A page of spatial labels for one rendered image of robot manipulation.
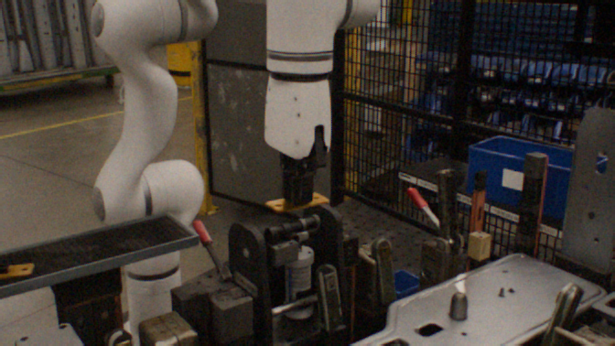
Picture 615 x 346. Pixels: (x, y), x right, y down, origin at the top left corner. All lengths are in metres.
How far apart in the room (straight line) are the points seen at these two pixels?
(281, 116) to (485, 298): 0.64
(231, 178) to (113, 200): 2.82
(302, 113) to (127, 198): 0.60
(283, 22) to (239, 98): 3.11
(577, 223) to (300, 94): 0.87
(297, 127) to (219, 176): 3.40
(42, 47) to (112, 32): 7.82
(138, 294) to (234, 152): 2.65
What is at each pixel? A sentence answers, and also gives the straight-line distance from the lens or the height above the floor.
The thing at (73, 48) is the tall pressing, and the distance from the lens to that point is 8.89.
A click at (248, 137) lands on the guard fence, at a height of 0.60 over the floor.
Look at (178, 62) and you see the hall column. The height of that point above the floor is 0.36.
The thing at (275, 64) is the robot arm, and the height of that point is 1.50.
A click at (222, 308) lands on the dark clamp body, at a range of 1.06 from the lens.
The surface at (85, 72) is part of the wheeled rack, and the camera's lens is 8.81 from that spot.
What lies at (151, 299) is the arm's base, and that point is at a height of 0.93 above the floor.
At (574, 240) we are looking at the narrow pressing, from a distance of 1.50.
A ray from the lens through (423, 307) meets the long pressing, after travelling 1.23.
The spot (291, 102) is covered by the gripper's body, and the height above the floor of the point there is 1.45.
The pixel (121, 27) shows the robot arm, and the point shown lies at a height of 1.52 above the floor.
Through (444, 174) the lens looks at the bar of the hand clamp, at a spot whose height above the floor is 1.21.
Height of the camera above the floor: 1.62
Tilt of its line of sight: 18 degrees down
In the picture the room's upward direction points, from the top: straight up
